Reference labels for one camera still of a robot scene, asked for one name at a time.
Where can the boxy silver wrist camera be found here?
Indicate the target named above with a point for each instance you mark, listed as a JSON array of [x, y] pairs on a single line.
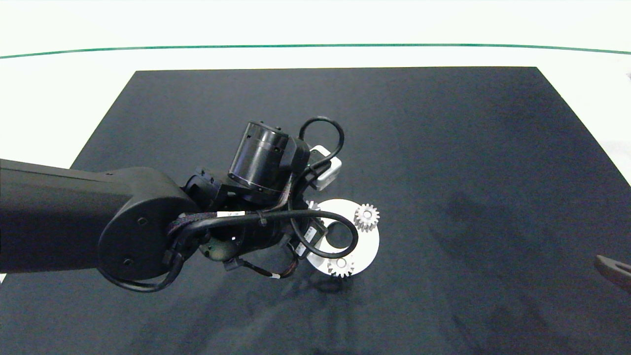
[[328, 173]]

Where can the small steel planetary gear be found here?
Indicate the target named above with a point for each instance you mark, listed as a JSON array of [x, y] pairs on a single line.
[[311, 204], [373, 216], [347, 267]]

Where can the dark rectangular mat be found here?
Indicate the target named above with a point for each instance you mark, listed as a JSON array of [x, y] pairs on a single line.
[[443, 148]]

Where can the round white pin plate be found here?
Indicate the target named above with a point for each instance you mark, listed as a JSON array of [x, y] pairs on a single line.
[[367, 246]]

